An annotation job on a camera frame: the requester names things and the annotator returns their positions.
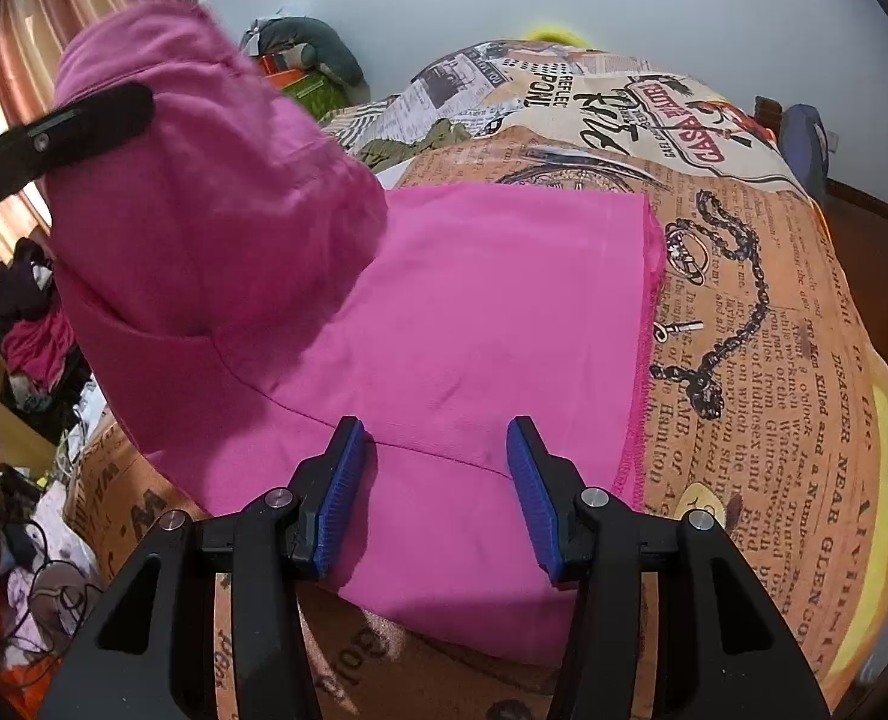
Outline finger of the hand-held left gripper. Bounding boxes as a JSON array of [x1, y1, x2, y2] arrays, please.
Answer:
[[0, 82, 154, 226]]

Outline pile of dark clothes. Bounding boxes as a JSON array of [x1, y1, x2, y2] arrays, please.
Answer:
[[0, 236, 96, 421]]

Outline tangled floor cables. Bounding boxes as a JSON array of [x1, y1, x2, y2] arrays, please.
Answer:
[[9, 555, 100, 661]]

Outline green patterned bag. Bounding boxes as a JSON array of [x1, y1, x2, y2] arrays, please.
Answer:
[[279, 71, 344, 121]]

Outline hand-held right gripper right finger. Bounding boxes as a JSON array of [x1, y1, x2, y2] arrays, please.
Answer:
[[505, 415, 835, 720]]

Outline newspaper printed blanket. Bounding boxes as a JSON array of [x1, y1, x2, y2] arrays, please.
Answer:
[[61, 41, 888, 720]]

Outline yellow curved foam tube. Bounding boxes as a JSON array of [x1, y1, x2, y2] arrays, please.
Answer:
[[523, 26, 591, 46]]

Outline pink pants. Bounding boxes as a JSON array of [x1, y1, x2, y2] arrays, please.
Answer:
[[43, 0, 666, 668]]

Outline olive green garment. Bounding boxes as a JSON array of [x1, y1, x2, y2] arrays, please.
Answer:
[[354, 120, 471, 173]]

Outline orange box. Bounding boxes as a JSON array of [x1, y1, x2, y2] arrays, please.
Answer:
[[259, 52, 317, 87]]

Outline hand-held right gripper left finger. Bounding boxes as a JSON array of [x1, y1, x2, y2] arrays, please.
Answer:
[[39, 416, 370, 720]]

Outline striped brown curtain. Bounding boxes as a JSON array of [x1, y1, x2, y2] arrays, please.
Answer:
[[0, 0, 197, 293]]

